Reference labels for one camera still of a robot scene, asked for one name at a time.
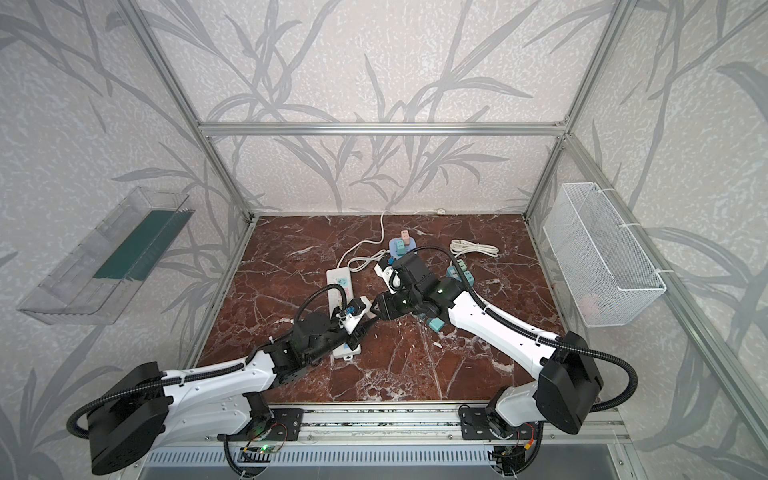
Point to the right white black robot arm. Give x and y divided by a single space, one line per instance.
569 379

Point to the teal blue power strip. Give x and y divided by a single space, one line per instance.
462 272

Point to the white wire mesh basket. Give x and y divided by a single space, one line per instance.
610 277

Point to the light blue square socket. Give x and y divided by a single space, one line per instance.
392 251

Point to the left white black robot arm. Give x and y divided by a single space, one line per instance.
150 407

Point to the clear plastic wall tray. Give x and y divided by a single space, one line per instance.
97 280

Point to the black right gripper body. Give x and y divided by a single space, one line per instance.
389 302

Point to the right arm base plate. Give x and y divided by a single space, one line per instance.
477 424

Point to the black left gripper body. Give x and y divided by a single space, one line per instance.
345 327

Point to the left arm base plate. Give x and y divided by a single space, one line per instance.
284 425

